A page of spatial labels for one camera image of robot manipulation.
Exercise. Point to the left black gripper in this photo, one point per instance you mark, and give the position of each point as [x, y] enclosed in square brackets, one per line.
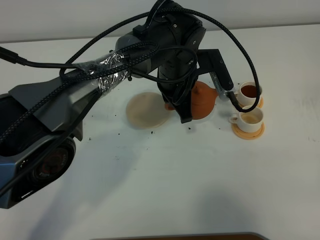
[176, 83]

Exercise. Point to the brown clay teapot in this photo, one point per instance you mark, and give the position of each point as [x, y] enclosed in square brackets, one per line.
[203, 100]

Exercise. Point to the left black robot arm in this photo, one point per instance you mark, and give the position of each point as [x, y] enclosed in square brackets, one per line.
[39, 122]

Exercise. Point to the beige round teapot coaster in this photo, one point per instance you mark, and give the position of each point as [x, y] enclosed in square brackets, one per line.
[147, 110]

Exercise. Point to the far white teacup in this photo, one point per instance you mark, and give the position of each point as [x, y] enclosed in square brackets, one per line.
[247, 93]

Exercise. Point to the white teacup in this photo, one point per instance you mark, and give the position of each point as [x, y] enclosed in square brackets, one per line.
[247, 93]
[248, 122]

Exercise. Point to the near white teacup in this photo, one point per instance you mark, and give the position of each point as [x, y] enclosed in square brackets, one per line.
[248, 122]

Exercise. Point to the near orange cup coaster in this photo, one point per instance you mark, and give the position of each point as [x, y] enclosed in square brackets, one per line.
[248, 135]

